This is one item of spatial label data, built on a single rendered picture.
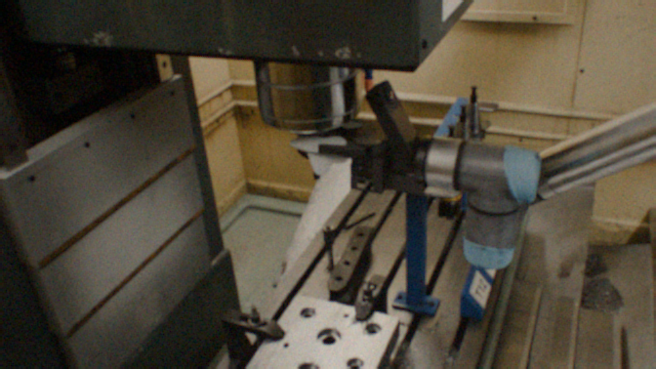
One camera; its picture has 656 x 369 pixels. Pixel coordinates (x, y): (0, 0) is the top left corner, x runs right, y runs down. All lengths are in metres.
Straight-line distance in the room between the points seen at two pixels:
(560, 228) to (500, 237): 1.03
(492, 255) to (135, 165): 0.72
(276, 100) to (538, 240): 1.20
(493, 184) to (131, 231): 0.76
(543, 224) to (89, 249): 1.30
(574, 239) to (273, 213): 1.10
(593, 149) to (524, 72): 0.97
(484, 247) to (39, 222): 0.72
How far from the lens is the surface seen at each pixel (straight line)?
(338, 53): 0.75
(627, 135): 0.94
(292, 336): 1.23
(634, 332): 1.81
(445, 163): 0.86
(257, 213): 2.39
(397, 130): 0.87
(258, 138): 2.32
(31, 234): 1.12
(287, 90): 0.85
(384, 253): 1.57
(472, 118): 1.43
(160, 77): 1.33
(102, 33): 0.94
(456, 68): 1.93
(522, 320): 1.64
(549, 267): 1.86
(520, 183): 0.85
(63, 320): 1.23
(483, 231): 0.90
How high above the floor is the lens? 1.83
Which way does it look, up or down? 29 degrees down
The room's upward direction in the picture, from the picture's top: 5 degrees counter-clockwise
